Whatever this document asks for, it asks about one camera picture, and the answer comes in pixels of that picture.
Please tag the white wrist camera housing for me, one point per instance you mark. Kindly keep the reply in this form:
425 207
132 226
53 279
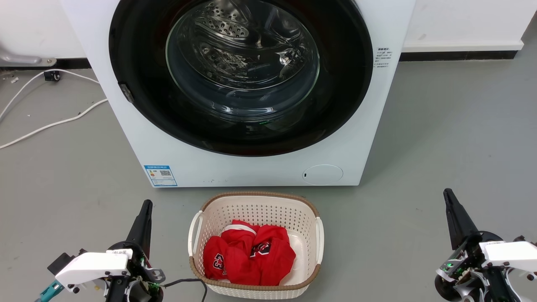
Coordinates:
92 266
512 253

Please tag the grey metal floor bracket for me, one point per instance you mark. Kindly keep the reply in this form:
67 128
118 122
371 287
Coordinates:
21 58

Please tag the cream perforated laundry basket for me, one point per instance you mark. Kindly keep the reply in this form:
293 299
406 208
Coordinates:
256 209

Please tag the blue energy label sticker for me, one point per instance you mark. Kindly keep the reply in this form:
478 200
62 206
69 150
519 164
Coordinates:
160 175

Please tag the white front-load washing machine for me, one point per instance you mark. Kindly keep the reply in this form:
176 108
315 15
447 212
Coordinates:
251 172

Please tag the black round glass washer door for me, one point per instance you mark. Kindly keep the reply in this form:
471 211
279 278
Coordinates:
138 105

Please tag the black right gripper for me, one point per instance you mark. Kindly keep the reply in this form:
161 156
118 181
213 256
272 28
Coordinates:
470 253

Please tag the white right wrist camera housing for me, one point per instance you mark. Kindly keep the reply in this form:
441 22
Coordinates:
512 253

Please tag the small printed text sticker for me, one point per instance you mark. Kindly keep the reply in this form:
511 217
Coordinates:
382 57

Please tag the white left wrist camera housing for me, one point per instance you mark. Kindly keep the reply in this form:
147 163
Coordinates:
92 266

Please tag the red basketball jersey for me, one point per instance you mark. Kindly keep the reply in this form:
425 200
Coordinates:
247 260

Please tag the small black floor plug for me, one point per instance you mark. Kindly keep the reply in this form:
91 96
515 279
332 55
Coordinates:
52 76

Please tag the stainless steel washer drum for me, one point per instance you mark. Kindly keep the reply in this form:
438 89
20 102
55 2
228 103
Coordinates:
235 50

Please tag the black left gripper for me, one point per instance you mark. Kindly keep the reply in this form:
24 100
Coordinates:
139 262

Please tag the round white filter cover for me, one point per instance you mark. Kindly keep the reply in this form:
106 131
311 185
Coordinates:
322 174

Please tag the grey metal door hinge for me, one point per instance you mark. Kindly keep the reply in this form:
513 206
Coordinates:
126 93

